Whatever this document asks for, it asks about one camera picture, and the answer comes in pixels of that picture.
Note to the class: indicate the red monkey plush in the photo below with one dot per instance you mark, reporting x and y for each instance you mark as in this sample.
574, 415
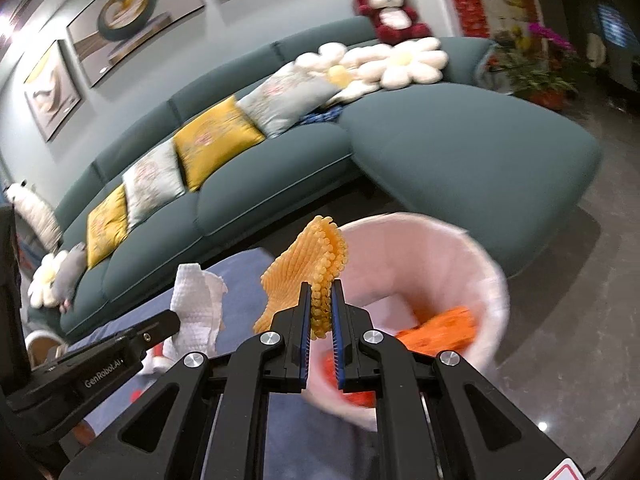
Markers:
390, 7

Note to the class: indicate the white long plush toy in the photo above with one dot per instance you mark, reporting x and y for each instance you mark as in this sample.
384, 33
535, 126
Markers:
32, 210

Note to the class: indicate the wide framed wall picture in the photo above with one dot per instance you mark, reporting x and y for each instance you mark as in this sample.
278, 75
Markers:
135, 15

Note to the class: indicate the trash bin with white liner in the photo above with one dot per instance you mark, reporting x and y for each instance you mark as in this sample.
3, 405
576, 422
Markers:
450, 280

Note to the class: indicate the yellow embroidered cushion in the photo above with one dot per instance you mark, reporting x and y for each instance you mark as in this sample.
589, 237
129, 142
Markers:
217, 137
107, 225

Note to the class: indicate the grey mouse plush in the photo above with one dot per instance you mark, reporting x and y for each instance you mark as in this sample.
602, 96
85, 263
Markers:
70, 272

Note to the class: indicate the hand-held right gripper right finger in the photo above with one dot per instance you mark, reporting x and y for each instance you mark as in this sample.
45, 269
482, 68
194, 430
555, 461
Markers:
337, 340

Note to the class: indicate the blue-grey table cloth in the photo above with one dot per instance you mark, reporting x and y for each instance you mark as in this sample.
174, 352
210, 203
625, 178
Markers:
320, 440

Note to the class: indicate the red and white paper cup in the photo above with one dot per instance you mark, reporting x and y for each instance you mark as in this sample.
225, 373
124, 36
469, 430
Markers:
152, 361

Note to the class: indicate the white flower cushion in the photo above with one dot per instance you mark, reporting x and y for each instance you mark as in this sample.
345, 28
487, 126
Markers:
42, 280
412, 62
370, 62
322, 60

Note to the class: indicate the green fabric sofa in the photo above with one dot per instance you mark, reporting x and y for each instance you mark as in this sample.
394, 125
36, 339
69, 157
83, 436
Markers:
450, 140

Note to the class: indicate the white paper towel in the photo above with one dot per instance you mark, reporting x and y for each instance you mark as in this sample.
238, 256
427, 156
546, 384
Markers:
195, 310

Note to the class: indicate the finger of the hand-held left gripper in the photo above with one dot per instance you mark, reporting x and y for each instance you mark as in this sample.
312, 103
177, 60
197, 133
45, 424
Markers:
150, 332

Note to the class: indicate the yellow ridged foam wrap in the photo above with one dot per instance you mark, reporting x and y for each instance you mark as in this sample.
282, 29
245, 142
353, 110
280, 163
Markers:
295, 270

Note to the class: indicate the grey embroidered cushion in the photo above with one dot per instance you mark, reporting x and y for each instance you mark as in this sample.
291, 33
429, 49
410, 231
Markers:
290, 95
152, 185

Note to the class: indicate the small framed wall picture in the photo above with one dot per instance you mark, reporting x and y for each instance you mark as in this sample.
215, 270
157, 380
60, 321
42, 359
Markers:
52, 90

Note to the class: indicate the blue beaded mat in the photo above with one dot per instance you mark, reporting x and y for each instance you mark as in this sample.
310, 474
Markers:
320, 117

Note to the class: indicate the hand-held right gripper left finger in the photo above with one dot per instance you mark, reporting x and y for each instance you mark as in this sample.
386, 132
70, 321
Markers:
302, 340

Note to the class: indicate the potted flowering plants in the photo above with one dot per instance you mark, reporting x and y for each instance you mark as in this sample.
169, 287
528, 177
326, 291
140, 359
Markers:
540, 65

